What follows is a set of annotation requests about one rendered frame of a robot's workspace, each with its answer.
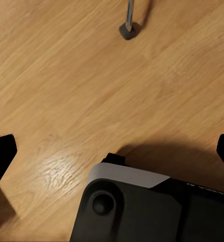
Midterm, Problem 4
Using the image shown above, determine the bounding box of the swivel chair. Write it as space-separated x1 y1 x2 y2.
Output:
119 0 136 40

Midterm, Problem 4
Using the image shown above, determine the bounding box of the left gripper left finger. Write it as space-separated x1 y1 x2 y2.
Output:
0 134 17 180

